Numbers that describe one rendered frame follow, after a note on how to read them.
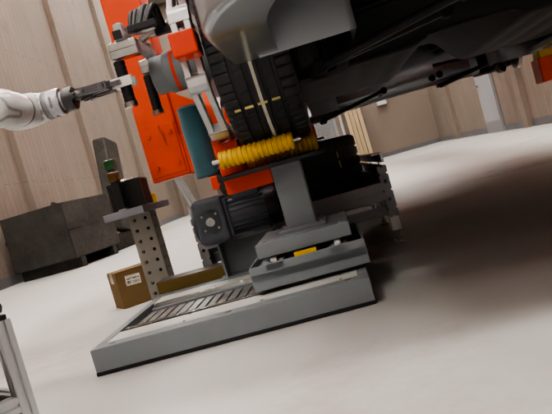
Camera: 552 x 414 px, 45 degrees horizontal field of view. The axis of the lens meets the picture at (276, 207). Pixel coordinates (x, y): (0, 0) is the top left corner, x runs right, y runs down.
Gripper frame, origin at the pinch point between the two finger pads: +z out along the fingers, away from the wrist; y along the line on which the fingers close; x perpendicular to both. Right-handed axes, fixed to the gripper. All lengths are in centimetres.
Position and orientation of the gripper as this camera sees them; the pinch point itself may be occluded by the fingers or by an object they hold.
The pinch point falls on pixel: (124, 82)
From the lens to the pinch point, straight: 218.4
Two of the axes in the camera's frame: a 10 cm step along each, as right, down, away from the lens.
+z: 9.6, -2.7, -0.9
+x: -2.7, -9.6, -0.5
